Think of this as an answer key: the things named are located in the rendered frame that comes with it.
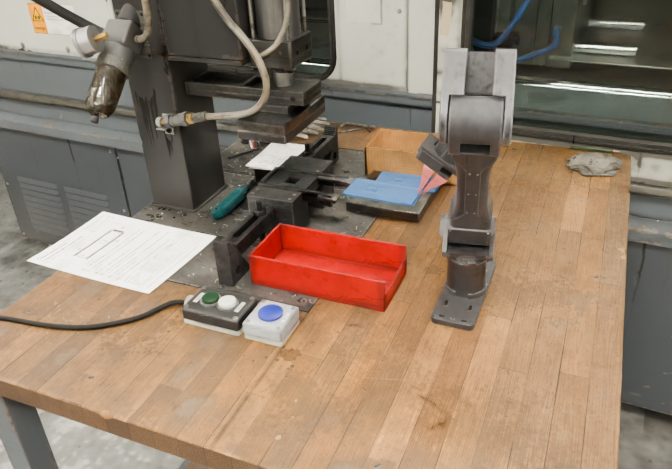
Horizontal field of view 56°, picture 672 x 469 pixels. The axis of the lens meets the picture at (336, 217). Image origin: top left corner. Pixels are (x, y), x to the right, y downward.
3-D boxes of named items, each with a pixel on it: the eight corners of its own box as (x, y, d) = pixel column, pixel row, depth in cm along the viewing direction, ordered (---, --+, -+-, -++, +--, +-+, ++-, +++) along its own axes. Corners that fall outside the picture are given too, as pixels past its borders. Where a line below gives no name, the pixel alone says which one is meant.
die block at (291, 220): (295, 240, 126) (292, 206, 122) (251, 232, 129) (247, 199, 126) (334, 195, 142) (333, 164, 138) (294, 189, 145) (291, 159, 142)
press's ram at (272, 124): (292, 160, 117) (277, -10, 102) (173, 144, 126) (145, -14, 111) (330, 125, 131) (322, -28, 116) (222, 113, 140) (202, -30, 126)
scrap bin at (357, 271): (384, 312, 105) (384, 282, 102) (251, 283, 113) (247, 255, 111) (406, 273, 114) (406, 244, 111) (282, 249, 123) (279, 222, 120)
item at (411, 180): (442, 194, 136) (442, 181, 134) (373, 185, 141) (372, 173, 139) (448, 180, 141) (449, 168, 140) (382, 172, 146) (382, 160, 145)
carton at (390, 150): (470, 191, 142) (472, 159, 138) (365, 177, 151) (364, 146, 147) (482, 168, 153) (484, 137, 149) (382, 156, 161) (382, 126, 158)
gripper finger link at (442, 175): (404, 172, 122) (430, 136, 117) (434, 194, 122) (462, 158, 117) (393, 186, 117) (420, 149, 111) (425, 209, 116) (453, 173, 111)
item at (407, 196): (420, 207, 117) (420, 193, 115) (342, 194, 122) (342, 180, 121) (430, 192, 123) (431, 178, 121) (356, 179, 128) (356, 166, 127)
